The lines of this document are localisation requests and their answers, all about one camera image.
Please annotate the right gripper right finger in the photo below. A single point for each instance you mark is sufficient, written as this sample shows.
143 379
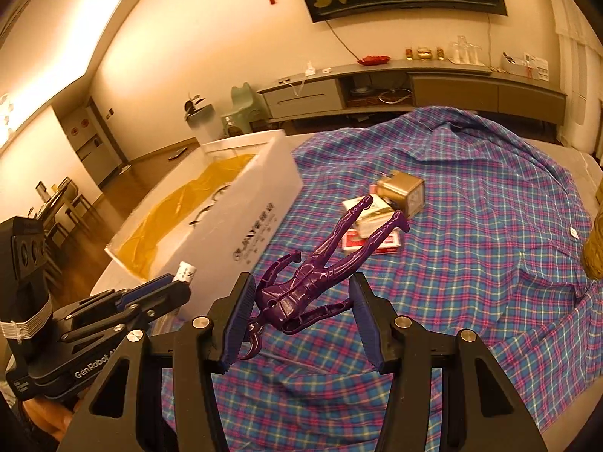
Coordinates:
481 410

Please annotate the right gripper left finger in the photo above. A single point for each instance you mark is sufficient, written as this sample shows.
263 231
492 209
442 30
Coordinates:
156 393

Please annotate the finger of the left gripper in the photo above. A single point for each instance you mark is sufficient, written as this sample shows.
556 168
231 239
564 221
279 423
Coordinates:
131 296
158 304

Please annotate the purple action figure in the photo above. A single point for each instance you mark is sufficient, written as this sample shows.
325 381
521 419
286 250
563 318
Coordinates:
292 283

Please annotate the person's left hand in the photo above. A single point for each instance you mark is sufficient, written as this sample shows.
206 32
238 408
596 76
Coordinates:
50 417

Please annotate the dining table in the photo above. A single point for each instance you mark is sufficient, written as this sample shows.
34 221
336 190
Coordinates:
64 198

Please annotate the white foam box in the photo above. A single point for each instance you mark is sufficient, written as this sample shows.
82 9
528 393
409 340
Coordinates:
217 211

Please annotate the black remote on floor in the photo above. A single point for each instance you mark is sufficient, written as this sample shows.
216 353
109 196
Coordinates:
178 153

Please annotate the white trash bin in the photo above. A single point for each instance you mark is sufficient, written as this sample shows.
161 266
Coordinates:
205 124

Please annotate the potted plant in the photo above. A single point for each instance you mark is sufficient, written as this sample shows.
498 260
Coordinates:
193 105

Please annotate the gold foil bag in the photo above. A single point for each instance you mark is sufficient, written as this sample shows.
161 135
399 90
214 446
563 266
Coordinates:
592 253

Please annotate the white carton box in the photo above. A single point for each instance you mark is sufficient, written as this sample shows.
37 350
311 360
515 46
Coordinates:
371 218

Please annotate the green plastic chair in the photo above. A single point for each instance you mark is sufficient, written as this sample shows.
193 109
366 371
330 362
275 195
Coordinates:
248 112

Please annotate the gold metal box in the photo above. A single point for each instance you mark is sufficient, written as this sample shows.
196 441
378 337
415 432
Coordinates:
404 191

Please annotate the white charger on cabinet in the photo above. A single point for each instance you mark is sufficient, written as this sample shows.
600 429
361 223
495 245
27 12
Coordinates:
310 70

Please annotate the grey tv cabinet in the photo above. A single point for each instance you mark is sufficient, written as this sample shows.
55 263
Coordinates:
403 85

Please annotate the red dish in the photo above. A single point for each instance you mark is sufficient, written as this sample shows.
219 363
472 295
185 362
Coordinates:
374 60

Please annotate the glass cups set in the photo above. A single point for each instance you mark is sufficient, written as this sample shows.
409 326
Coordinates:
461 51

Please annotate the beige curtain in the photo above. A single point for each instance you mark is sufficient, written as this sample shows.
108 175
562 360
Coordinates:
580 77

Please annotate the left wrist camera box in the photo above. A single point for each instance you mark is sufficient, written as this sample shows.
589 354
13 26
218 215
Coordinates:
25 300

